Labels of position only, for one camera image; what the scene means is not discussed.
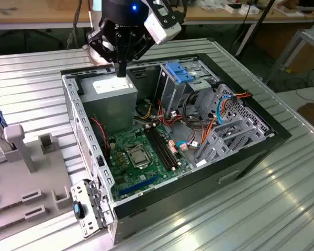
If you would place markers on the silver expansion bracket retainer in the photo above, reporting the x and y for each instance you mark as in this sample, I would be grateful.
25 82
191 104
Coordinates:
90 227

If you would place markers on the grey metal frame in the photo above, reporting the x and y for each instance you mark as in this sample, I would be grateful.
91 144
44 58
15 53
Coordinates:
303 34

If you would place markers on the grey perforated disk bay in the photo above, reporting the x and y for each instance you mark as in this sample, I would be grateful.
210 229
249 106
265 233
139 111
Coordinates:
248 111

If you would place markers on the green motherboard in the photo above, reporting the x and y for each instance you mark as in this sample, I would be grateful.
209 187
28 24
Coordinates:
136 183

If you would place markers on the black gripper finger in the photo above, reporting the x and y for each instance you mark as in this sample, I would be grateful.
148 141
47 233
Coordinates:
102 44
141 44

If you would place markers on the black RAM slot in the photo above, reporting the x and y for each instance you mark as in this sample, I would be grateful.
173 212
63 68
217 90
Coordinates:
161 148
167 146
164 147
158 149

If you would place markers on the small camera on black bracket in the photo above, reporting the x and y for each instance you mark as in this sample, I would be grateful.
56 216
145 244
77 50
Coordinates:
163 11

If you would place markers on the plain white box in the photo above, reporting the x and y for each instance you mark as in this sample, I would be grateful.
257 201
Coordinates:
249 11

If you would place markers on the grey parts rack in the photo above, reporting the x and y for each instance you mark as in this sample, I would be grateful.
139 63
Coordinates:
15 183

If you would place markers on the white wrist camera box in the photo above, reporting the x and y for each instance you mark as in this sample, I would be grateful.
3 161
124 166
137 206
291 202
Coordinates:
162 28

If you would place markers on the white box black top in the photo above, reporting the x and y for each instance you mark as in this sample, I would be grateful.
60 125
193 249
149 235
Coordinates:
233 8

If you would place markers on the blue black retainer latch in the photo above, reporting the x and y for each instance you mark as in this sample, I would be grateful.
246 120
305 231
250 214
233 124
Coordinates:
76 209

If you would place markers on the black open PC case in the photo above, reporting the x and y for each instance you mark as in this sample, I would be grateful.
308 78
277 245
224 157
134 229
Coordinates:
172 206

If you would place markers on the blue expansion slot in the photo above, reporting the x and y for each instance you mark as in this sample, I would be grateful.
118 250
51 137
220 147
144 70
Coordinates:
138 185

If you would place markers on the grey optical drive cage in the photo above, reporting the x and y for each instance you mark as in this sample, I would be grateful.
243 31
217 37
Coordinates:
172 94

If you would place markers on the grey power supply unit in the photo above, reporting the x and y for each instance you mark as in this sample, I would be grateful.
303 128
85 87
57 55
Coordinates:
110 104

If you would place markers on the blue plastic drive latch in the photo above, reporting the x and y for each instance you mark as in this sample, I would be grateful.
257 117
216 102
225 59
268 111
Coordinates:
179 73

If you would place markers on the CPU socket with silver CPU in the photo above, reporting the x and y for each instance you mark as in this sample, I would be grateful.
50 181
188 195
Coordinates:
137 157

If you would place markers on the wooden desk with clutter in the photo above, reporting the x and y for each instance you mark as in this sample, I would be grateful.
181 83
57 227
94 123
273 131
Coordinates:
212 15

